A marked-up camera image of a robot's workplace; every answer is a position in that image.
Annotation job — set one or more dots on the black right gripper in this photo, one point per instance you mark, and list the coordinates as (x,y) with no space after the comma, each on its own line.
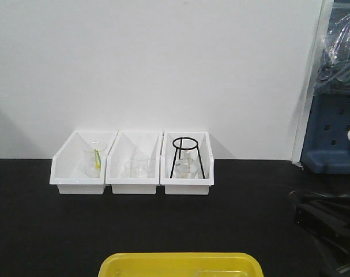
(327,218)

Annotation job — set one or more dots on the yellow plastic tray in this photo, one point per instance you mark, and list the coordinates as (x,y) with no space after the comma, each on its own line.
(180,264)

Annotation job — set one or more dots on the blue pegboard rack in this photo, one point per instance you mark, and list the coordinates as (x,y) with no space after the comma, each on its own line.
(326,148)

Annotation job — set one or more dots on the clear plastic bag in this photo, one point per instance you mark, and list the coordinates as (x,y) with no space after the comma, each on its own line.
(334,73)

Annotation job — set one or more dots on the glass conical flask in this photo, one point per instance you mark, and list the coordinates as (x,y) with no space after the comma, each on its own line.
(185,167)

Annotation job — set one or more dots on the white right storage bin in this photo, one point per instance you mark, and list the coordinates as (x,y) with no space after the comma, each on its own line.
(178,186)

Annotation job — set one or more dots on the white storage bin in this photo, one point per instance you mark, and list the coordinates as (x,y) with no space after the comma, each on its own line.
(67,170)
(178,186)
(127,145)

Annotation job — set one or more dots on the small glass beaker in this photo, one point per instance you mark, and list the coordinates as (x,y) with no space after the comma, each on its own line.
(137,167)

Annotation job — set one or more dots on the white middle storage bin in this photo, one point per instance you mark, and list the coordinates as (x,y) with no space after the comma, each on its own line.
(127,145)

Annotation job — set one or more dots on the white left storage bin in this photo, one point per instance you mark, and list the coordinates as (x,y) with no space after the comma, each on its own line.
(67,170)

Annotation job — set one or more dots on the black wire tripod stand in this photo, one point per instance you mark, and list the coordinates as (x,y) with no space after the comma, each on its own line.
(186,144)

